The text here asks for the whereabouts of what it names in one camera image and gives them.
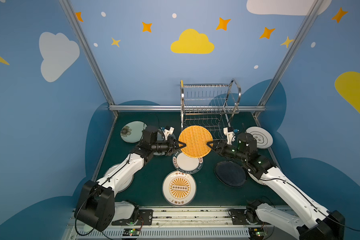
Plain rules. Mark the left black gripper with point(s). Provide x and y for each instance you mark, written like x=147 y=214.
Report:
x=170 y=146

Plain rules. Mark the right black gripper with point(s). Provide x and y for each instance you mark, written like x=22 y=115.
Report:
x=222 y=149

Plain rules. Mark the orange woven round plate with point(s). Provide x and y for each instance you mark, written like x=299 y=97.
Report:
x=196 y=139

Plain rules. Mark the pale green flower plate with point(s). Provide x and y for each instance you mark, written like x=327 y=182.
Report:
x=133 y=132

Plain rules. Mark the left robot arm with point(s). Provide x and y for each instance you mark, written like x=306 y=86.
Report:
x=97 y=207

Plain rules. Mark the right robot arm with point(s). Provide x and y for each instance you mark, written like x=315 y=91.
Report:
x=311 y=221

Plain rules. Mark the chrome two-tier dish rack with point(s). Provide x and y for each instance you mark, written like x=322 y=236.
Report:
x=210 y=95

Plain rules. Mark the white plate green lettered rim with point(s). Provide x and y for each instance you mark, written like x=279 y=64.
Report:
x=186 y=164

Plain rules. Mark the dark blue round plate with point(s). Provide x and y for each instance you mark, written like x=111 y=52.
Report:
x=230 y=174

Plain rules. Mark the white plate orange sunburst centre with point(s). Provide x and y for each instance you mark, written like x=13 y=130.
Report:
x=179 y=189

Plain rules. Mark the right green circuit board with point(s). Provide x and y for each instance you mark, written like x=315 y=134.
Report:
x=256 y=234

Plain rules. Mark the green circuit board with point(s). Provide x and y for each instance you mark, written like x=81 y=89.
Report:
x=131 y=232
x=256 y=234

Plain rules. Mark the left green circuit board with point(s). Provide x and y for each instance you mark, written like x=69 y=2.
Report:
x=131 y=232

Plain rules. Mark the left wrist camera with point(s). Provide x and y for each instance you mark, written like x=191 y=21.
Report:
x=168 y=132

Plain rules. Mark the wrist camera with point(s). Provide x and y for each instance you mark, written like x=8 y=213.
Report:
x=230 y=133
x=168 y=132

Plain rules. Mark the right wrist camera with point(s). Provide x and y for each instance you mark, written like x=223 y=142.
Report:
x=230 y=133

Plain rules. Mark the aluminium frame back bar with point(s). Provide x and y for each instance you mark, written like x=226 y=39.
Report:
x=196 y=109

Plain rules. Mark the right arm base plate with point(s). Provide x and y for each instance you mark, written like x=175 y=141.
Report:
x=243 y=217

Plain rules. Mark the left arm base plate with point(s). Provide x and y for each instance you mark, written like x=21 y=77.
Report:
x=142 y=217

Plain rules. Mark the right aluminium frame post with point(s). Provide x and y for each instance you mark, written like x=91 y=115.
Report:
x=292 y=50

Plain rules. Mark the aluminium frame post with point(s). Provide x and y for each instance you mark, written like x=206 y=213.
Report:
x=292 y=50
x=75 y=24

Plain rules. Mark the left aluminium frame post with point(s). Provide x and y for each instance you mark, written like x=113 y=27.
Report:
x=75 y=24

